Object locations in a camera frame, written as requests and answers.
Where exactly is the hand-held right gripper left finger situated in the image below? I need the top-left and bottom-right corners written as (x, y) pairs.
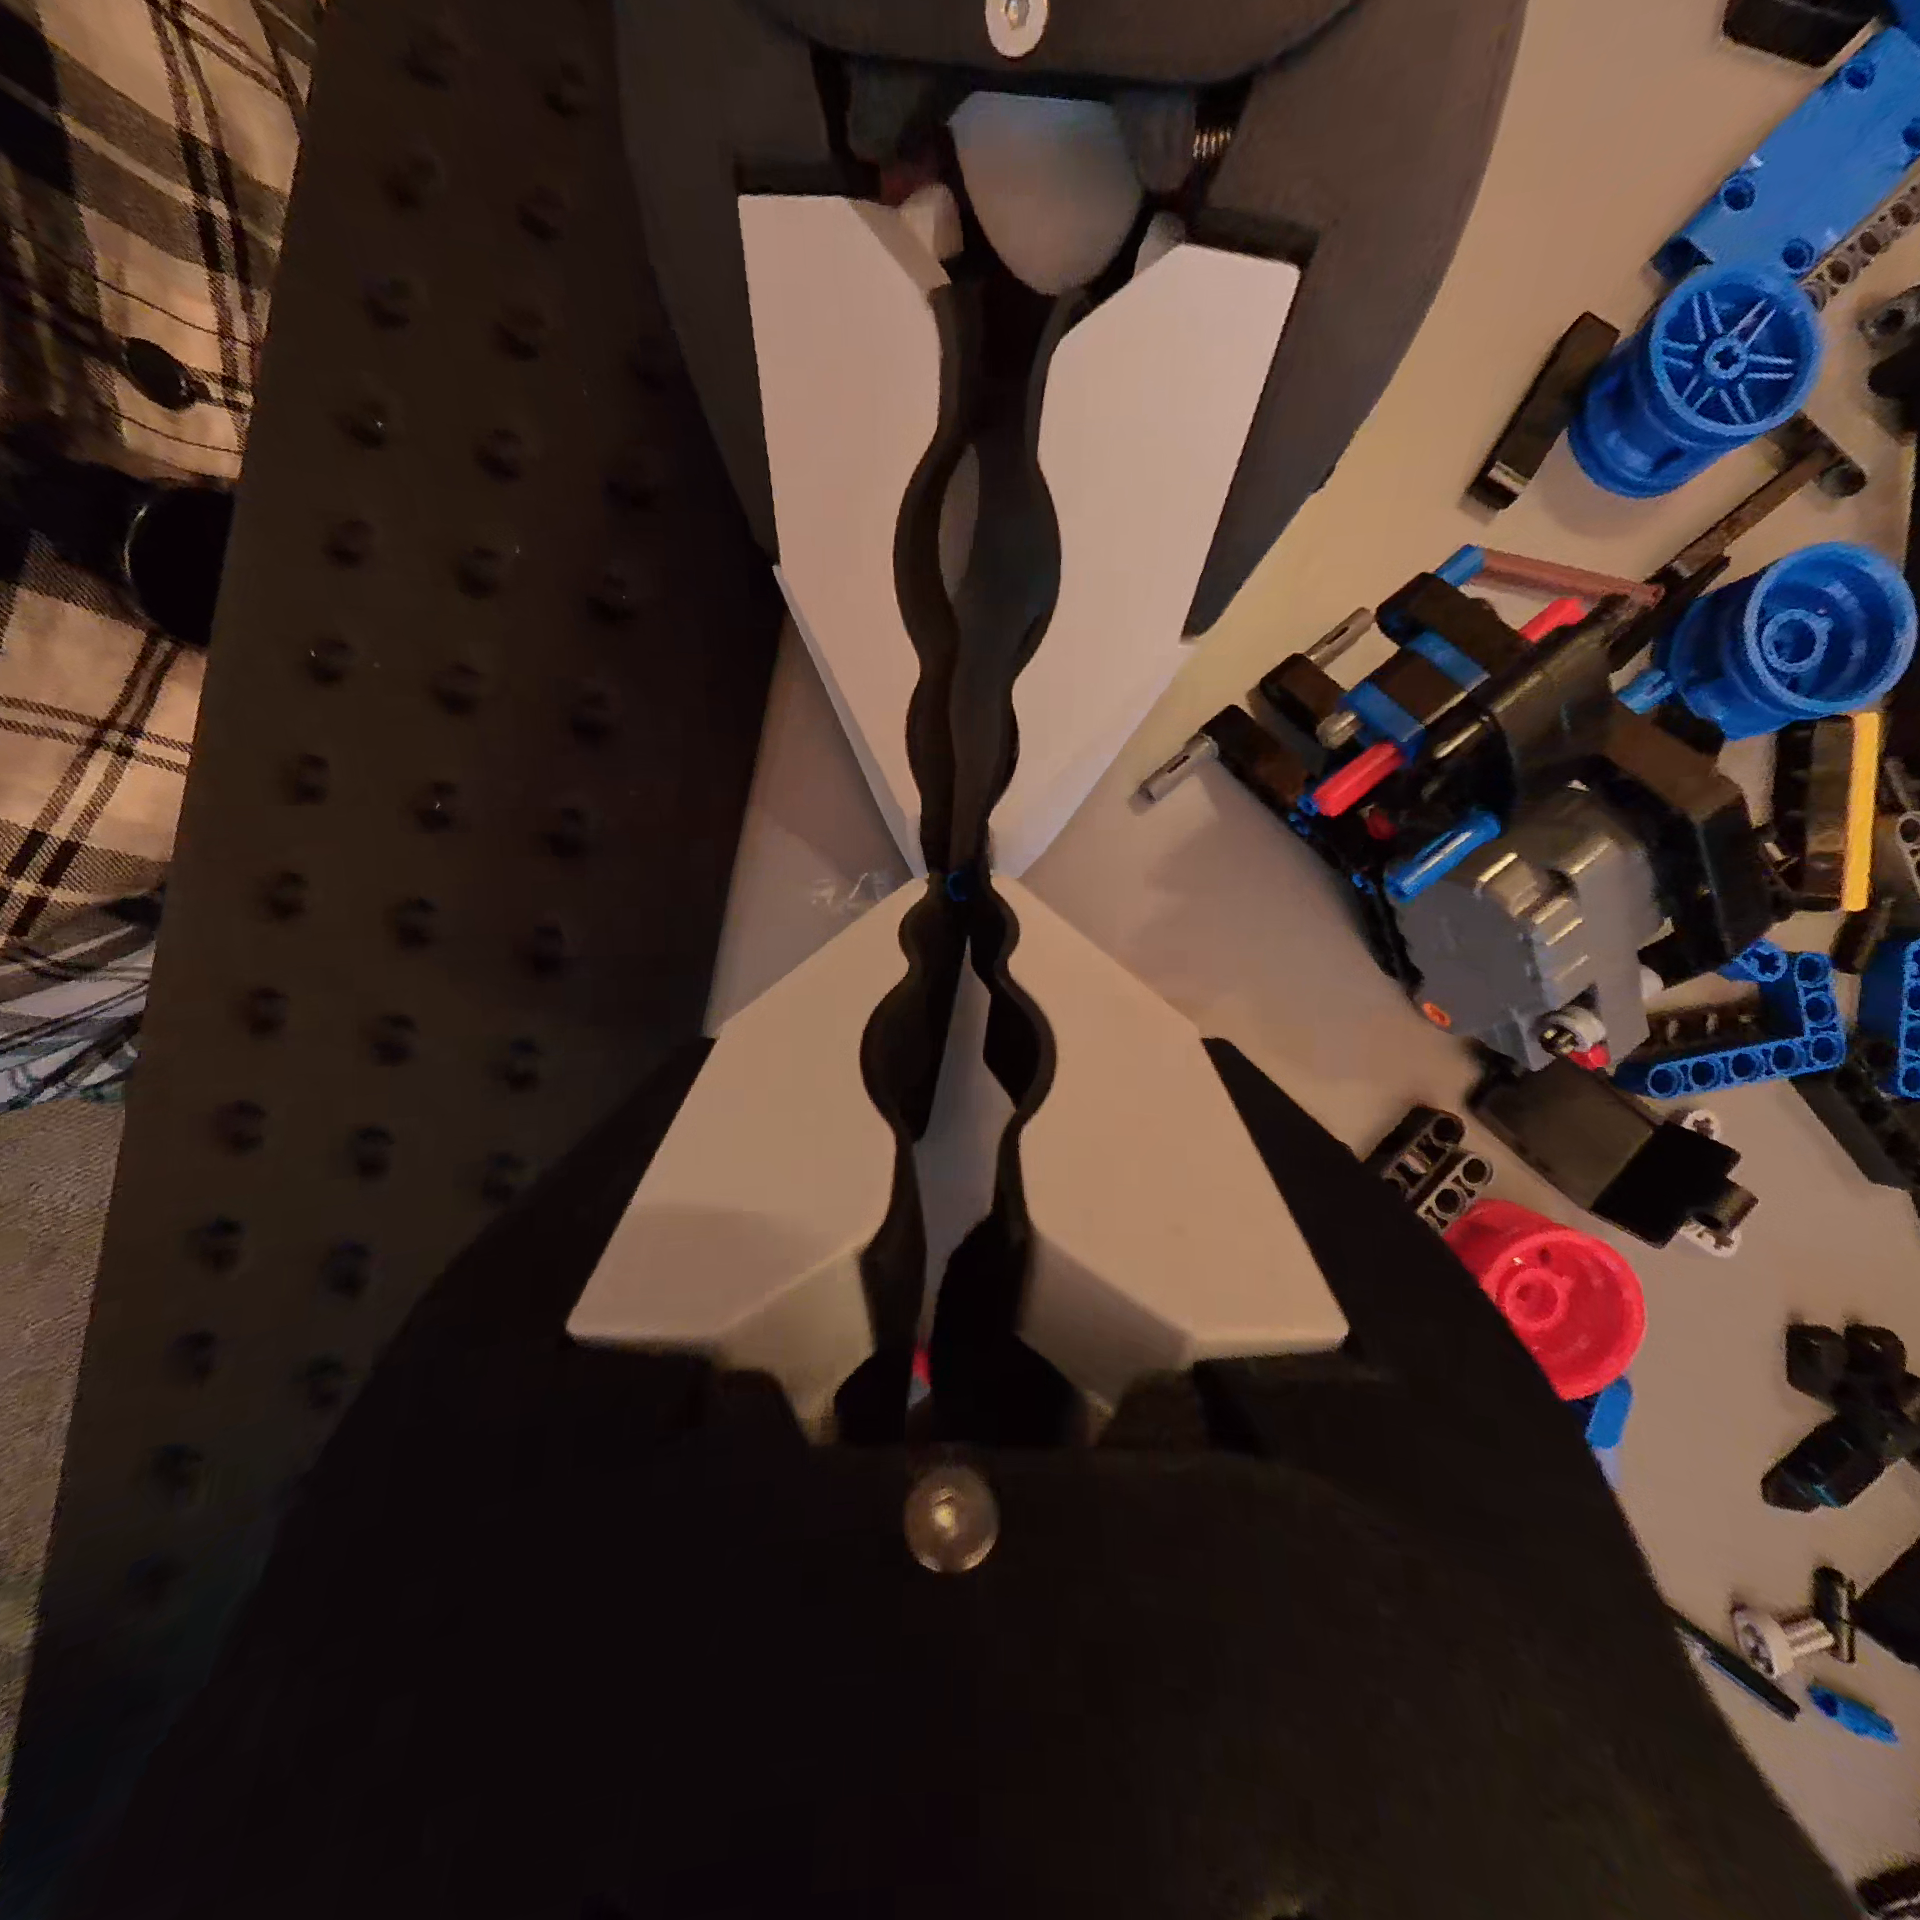
top-left (566, 879), bottom-right (961, 1443)

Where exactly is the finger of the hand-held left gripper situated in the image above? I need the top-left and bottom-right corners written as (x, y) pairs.
top-left (978, 245), bottom-right (1305, 882)
top-left (735, 192), bottom-right (965, 875)

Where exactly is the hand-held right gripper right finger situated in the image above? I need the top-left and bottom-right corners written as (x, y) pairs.
top-left (970, 874), bottom-right (1353, 1425)

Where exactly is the black grey motor assembly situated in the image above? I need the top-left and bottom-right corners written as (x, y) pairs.
top-left (1135, 547), bottom-right (1789, 1076)

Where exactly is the grey desk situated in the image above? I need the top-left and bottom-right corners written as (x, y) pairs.
top-left (703, 0), bottom-right (1920, 1884)

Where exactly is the black flat tile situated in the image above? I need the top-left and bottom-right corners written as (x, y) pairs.
top-left (1466, 311), bottom-right (1623, 517)

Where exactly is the blue wheel rim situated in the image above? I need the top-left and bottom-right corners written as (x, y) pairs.
top-left (1568, 265), bottom-right (1830, 500)
top-left (1620, 541), bottom-right (1920, 740)

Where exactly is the red wheel rim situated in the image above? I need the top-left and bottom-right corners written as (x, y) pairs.
top-left (1442, 1199), bottom-right (1649, 1401)

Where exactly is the blue flat holed panel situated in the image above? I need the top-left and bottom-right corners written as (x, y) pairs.
top-left (1649, 24), bottom-right (1920, 289)

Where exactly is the black dotted mat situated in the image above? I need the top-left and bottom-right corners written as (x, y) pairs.
top-left (29, 0), bottom-right (783, 1802)

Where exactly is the black sloped panel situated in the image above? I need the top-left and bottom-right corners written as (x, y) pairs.
top-left (1470, 1056), bottom-right (1759, 1248)

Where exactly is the grey long beam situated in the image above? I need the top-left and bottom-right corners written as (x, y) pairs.
top-left (1798, 195), bottom-right (1920, 311)

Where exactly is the black thin beam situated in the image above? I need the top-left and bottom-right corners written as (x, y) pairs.
top-left (1649, 420), bottom-right (1871, 596)

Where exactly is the blue angle beam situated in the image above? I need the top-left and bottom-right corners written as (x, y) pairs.
top-left (1612, 945), bottom-right (1850, 1101)
top-left (1855, 937), bottom-right (1920, 1107)

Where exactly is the black angled connector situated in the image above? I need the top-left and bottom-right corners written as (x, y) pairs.
top-left (1807, 1545), bottom-right (1920, 1668)
top-left (1758, 1320), bottom-right (1920, 1516)

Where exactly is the black thin rod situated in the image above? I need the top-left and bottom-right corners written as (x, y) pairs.
top-left (1671, 1612), bottom-right (1804, 1725)

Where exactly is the heap of black beams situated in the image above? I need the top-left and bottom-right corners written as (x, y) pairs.
top-left (1769, 721), bottom-right (1920, 1192)

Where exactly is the yellow axle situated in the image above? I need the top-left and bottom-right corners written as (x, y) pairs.
top-left (1841, 709), bottom-right (1886, 915)

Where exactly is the person's plaid shirt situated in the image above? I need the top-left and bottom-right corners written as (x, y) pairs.
top-left (0, 0), bottom-right (320, 1116)

